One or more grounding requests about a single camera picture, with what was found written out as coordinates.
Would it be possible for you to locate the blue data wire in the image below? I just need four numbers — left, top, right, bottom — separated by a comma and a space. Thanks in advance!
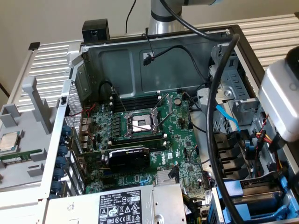
215, 104, 255, 160

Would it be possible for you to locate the hard disk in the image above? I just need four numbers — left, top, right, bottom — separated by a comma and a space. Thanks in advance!
216, 174, 290, 219

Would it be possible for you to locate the blue plastic disk carrier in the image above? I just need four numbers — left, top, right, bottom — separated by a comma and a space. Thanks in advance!
221, 202, 295, 224

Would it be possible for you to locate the grey metal disk bay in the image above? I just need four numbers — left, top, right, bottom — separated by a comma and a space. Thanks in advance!
214, 170, 299, 224

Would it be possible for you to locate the CPU socket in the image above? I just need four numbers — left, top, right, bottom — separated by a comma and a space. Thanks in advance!
125, 109, 164, 138

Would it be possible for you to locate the black RAM slot bank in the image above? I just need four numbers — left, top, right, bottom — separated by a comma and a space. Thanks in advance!
108, 134, 168, 151
113, 94, 162, 112

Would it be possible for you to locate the metal socket cover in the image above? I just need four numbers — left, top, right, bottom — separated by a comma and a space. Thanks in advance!
151, 93, 175, 117

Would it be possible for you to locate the green motherboard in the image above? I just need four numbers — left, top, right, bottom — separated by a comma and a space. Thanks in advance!
79, 91, 211, 210

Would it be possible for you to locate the black graphics card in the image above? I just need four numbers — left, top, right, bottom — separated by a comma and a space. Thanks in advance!
78, 146, 151, 173

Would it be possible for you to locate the open grey PC case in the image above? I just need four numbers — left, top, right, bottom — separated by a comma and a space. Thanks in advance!
38, 24, 299, 224

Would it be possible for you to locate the silver finned heatsink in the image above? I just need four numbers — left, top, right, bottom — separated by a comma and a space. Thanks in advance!
156, 169, 180, 186

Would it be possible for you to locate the black plastic guide block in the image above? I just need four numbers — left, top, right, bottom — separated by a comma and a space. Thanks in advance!
214, 132, 250, 180

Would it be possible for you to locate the metal drive cage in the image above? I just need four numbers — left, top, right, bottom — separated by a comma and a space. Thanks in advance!
207, 44, 265, 128

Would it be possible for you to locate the black box clamp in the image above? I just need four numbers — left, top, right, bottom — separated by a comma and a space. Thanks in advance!
82, 19, 110, 42

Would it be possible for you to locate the grey power supply unit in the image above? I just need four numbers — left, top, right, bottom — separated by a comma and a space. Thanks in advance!
45, 183, 187, 224

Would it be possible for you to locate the grey plastic parts rack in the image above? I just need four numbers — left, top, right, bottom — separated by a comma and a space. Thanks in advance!
0, 76, 59, 190

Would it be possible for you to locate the green RAM stick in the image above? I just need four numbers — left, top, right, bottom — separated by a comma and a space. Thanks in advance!
0, 149, 46, 164

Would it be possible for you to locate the silver CPU chip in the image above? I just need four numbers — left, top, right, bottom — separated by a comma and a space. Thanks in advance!
0, 132, 21, 153

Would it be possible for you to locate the black wire with black plug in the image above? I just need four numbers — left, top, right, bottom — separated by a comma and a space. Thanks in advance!
142, 45, 213, 86

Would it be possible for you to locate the thin black red wire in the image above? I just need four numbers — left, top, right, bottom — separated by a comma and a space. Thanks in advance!
141, 32, 156, 61

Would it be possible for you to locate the looped black wire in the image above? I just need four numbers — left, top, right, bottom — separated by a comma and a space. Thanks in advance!
99, 80, 117, 98

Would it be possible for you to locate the light grey wire holder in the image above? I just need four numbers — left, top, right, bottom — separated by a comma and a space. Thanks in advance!
196, 87, 226, 110

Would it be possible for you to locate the long black wire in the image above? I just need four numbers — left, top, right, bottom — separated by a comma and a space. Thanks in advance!
186, 92, 211, 137

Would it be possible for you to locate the thick black camera cable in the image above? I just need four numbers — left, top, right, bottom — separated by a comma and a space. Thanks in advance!
160, 0, 241, 224

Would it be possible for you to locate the thin black wall cable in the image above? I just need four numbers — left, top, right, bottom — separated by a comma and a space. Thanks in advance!
125, 0, 138, 34

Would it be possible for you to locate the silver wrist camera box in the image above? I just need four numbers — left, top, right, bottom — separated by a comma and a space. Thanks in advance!
258, 58, 299, 143

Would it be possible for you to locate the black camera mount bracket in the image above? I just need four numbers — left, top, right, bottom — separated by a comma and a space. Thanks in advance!
286, 45, 299, 70

